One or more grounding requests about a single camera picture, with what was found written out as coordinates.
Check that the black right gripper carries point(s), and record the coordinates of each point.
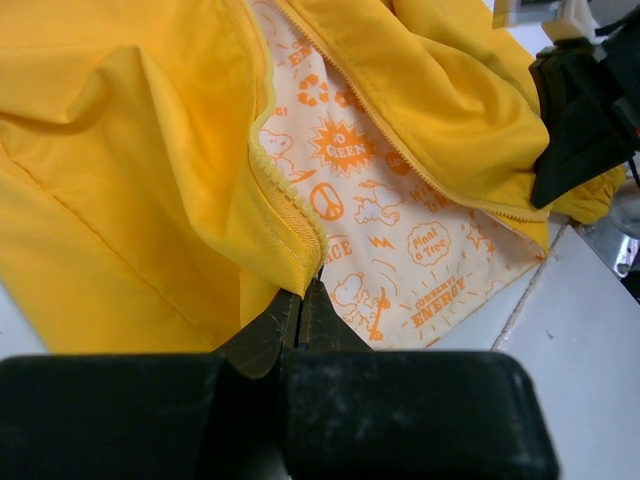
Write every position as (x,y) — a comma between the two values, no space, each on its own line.
(589,100)

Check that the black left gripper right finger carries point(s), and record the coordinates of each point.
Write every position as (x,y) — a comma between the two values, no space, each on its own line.
(353,413)

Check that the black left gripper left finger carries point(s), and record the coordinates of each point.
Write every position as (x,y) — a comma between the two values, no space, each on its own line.
(152,416)

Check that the yellow hooded jacket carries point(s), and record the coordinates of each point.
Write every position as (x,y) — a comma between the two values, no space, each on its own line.
(168,166)

